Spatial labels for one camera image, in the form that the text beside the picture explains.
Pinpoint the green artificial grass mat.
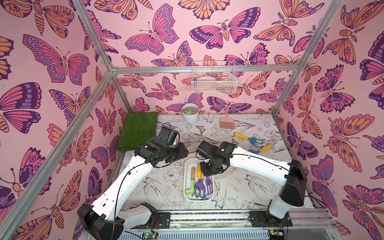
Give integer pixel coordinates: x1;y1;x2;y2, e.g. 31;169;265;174
117;112;158;152

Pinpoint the purple fork pink handle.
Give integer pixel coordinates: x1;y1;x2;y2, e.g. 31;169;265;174
206;177;214;196

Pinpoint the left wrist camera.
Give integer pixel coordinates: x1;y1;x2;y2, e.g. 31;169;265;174
154;126;180;149

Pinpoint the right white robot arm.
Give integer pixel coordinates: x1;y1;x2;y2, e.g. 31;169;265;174
196;141;307;227

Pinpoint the white plastic storage box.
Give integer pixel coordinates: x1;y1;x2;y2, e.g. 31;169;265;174
183;158;215;202

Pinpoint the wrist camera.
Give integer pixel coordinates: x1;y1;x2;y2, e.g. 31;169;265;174
196;141;218;160
154;126;180;149

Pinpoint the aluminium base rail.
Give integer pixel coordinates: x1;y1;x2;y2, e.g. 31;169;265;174
112;209;342;240

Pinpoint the blue rake yellow handle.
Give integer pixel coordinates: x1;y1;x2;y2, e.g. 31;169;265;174
249;144;273;155

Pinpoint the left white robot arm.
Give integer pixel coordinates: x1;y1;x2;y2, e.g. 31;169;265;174
78;141;189;240

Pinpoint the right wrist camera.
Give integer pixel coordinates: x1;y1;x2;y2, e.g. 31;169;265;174
196;141;218;160

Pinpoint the green rake wooden handle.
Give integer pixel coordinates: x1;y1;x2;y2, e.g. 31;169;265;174
186;167;196;196

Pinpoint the green succulent plant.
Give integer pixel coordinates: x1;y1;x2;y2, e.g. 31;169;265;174
184;108;196;116

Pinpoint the blue shovel yellow handle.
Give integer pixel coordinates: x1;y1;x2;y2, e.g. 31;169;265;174
234;133;266;148

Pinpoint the white wire wall basket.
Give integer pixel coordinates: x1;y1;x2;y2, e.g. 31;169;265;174
191;65;238;95

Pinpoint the purple rake pink handle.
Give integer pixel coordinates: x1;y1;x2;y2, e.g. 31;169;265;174
195;177;207;200

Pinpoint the white plant pot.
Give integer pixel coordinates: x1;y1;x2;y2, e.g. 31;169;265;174
182;104;199;124

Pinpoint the blue fork yellow handle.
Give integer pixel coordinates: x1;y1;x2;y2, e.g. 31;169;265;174
195;164;204;198

